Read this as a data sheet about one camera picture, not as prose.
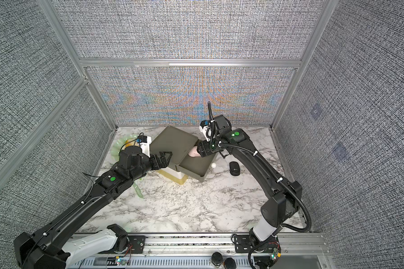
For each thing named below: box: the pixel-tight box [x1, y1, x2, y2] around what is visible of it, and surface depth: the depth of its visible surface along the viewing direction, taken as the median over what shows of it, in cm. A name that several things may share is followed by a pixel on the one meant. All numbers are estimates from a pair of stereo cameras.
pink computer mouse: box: [187, 145, 201, 158], surface depth 87 cm
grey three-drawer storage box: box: [149, 125, 219, 183], surface depth 84 cm
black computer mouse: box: [228, 161, 241, 176], surface depth 98 cm
